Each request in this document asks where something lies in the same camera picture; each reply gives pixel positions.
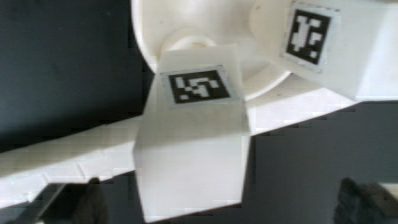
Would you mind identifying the white stool leg with tag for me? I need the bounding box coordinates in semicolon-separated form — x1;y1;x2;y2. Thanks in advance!
248;0;398;102

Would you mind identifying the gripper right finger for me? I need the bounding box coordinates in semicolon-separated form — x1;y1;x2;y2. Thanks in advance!
333;178;398;224

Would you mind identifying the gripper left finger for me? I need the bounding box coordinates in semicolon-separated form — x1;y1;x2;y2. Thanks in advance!
15;178;109;224

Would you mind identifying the white front fence wall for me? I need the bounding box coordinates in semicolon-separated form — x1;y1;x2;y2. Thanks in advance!
0;76;356;209

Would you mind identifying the white round stool seat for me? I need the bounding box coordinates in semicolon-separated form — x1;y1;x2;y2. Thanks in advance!
132;0;290;101

